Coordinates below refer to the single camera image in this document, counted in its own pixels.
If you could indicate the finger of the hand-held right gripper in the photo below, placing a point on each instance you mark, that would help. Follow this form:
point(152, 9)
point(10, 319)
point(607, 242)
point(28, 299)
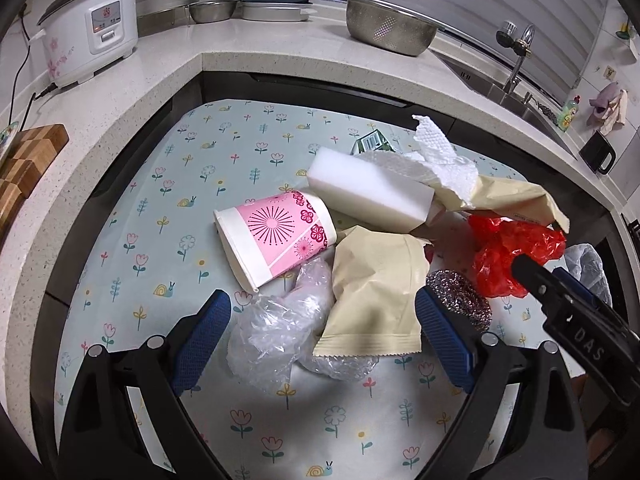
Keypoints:
point(580, 290)
point(530, 272)

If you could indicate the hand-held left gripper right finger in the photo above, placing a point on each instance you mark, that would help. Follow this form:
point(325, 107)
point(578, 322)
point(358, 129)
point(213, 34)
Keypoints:
point(445, 340)

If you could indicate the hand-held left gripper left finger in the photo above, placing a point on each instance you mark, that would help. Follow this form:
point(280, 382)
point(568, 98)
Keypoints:
point(200, 340)

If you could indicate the trash bin with clear bag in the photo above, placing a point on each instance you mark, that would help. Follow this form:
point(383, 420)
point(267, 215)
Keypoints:
point(587, 260)

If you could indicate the red plastic bag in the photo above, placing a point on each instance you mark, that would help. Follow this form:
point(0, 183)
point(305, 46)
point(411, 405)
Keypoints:
point(500, 255)

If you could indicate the steel wool scourer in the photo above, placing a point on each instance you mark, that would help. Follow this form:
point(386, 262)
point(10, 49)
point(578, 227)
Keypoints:
point(460, 295)

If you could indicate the clear plastic bag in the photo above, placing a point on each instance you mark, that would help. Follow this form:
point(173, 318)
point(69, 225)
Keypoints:
point(270, 330)

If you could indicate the beige paper bag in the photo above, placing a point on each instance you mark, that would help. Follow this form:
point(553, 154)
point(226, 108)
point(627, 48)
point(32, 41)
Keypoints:
point(510, 200)

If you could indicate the beige plastic packet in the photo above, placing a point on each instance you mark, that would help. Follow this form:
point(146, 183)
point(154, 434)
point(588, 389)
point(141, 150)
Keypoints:
point(370, 300)

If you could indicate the pink floral paper cup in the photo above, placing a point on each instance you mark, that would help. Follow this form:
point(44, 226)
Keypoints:
point(280, 235)

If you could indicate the white paper towel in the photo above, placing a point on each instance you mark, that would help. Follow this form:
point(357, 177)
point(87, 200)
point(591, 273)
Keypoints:
point(440, 160)

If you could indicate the black kettle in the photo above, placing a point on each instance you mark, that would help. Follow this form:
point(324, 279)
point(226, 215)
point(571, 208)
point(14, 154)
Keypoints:
point(595, 152)

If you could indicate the floral tablecloth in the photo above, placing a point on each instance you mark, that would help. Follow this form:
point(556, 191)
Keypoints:
point(150, 210)

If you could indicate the green dish soap bottle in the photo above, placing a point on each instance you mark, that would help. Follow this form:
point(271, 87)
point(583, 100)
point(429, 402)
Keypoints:
point(567, 115)

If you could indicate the dark mesh scrubber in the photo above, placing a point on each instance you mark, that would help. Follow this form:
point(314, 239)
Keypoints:
point(546, 106)

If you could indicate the small steel sink spout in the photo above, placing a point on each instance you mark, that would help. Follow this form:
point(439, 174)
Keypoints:
point(527, 98)

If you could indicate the white sponge block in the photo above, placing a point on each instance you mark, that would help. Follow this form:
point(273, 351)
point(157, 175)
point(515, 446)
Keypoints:
point(365, 185)

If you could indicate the pink hanging cloth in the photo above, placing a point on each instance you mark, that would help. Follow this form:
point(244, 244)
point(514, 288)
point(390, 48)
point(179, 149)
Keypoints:
point(616, 112)

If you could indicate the steel sink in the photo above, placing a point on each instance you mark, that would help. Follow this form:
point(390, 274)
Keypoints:
point(495, 92)

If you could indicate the chrome sink faucet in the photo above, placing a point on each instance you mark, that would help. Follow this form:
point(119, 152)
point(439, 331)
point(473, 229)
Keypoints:
point(515, 70)

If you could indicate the green drink carton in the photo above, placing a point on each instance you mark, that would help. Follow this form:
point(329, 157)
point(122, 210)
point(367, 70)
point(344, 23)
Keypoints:
point(372, 142)

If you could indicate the wooden cutting board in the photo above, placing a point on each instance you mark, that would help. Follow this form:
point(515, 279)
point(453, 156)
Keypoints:
point(30, 160)

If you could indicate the grey base cabinet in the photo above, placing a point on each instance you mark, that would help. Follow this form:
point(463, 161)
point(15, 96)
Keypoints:
point(300, 90)

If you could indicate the steel colander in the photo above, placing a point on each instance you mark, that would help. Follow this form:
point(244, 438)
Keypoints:
point(390, 25)

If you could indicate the small steel bowl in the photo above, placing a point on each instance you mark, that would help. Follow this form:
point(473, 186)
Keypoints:
point(212, 10)

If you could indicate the white rice cooker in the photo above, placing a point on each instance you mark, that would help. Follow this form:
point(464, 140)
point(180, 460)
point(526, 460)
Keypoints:
point(85, 25)

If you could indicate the steel tray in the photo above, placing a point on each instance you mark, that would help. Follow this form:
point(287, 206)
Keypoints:
point(275, 11)

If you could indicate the stacked steel steamer pots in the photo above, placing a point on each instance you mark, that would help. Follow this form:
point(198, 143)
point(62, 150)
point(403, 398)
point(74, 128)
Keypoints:
point(165, 2)

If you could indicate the wall hook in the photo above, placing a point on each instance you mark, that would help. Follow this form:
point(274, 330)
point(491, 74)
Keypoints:
point(609, 72)

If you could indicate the wall water tap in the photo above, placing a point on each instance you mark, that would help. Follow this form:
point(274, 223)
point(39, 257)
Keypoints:
point(506, 35)

